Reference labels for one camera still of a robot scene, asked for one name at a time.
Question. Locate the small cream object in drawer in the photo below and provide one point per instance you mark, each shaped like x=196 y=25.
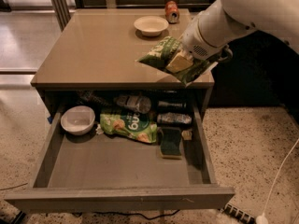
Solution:
x=187 y=134

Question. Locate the dark can in drawer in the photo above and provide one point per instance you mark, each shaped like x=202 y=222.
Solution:
x=171 y=105

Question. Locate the orange soda can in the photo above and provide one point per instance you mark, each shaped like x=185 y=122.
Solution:
x=171 y=12

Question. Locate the open grey top drawer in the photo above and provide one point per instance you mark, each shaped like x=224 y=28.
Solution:
x=100 y=173

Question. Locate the black power strip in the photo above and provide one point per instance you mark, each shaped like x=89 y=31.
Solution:
x=238 y=214

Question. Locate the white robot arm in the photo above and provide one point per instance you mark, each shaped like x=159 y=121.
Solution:
x=211 y=30

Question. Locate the green yellow sponge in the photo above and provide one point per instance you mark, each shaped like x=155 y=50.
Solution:
x=169 y=141

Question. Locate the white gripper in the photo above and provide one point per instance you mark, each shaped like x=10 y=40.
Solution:
x=196 y=43

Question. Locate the green snack bag in drawer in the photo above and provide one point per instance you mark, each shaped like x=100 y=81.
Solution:
x=130 y=124

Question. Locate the green jalapeno chip bag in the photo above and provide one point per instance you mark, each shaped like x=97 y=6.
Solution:
x=162 y=54

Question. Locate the dark bag in drawer back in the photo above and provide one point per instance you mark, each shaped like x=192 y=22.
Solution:
x=89 y=97

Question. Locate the white bowl in drawer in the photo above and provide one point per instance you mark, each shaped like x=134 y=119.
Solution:
x=78 y=120

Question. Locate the grey cabinet table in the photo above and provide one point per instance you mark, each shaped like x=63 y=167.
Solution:
x=98 y=50

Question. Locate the metal frame post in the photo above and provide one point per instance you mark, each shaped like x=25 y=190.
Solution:
x=62 y=12

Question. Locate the grey crumpled bag in drawer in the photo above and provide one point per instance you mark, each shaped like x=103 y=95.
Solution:
x=140 y=104

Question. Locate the white bowl on table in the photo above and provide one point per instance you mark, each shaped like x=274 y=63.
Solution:
x=151 y=26

